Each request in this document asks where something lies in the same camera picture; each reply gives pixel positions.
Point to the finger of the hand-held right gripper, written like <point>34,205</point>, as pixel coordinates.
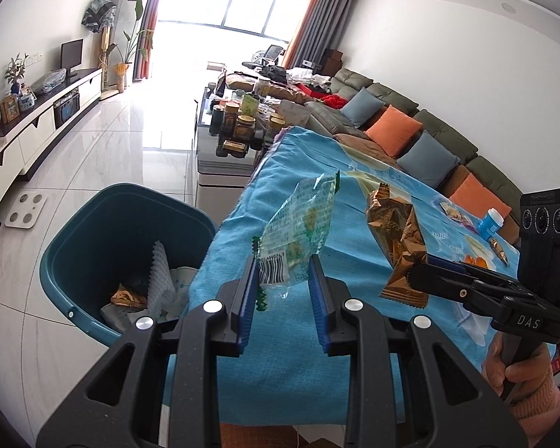
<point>490,277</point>
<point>443,283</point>

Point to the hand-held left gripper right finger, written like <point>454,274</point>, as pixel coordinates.
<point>318,310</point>

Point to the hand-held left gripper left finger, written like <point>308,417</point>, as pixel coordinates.
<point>248,305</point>

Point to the bronze snack wrapper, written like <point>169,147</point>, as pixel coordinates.
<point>396,228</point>

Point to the white foam net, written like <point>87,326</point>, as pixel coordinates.
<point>162,275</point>

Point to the green clear snack wrapper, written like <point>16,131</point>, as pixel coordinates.
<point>298,214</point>

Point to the gold snack wrapper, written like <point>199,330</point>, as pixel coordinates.
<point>128,296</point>

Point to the teal plastic bin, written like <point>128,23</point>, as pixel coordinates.
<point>102,228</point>

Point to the person's right forearm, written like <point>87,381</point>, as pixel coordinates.
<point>541,413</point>

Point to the person's right hand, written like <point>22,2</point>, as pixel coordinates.
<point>527,368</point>

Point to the brown cone wrapper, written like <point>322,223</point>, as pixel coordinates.
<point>499,251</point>

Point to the blue bottle white cap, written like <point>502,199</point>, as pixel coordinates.
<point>490,224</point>

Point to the white crumpled paper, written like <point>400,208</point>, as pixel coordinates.
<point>184,289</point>

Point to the small snack wrapper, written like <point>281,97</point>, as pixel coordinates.
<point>457,214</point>

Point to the orange pillow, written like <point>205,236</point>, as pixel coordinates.
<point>394,130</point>
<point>480,196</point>

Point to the blue grey pillow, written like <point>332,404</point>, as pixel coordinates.
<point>429,158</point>
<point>361,107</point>

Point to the glass coffee table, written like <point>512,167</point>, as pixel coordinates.
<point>214,168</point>

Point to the blue floral blanket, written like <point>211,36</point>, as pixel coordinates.
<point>308,158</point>

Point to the green leather sofa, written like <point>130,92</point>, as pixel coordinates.
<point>438,126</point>

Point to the gold tin box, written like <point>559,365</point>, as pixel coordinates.
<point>232,148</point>

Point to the amber glass jar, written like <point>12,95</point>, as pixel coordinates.
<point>276,126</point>
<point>245,128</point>

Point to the dark glass jar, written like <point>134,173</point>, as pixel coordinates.
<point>232,119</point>
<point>218,120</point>

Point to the kraft paper pouch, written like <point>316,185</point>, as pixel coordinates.
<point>295,114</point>

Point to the red cloth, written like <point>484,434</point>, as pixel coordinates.
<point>337,101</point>

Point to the black bag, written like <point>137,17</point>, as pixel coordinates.
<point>273,73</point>

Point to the white clothes pile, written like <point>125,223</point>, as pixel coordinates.
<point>303,74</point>

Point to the white bathroom scale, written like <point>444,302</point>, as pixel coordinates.
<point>25,210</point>

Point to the brown cardboard boxes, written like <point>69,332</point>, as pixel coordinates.
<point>332,60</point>

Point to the black office chair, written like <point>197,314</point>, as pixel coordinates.
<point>270,53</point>

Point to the recessed ceiling light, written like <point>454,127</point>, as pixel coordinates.
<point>508,8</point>

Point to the white TV cabinet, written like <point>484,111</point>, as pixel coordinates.
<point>32,135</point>

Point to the grey orange curtain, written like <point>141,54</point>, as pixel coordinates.
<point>151,18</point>
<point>317,18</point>

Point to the tall leafy plant yellow vase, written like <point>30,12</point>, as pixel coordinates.
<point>130,37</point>

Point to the clear plastic bag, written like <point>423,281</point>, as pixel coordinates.
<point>49,81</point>

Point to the blue white porcelain jar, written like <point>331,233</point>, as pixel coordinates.
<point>27,101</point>

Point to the large window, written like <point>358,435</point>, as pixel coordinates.
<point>214,4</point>

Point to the black monitor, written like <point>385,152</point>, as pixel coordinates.
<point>71,53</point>

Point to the covered standing fan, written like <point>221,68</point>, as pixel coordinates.
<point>98,14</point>

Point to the small plant blue vase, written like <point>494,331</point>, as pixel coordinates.
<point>16,72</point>

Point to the picture frame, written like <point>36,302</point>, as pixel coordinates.
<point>10,109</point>

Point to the wall socket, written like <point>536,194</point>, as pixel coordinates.
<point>35,58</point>

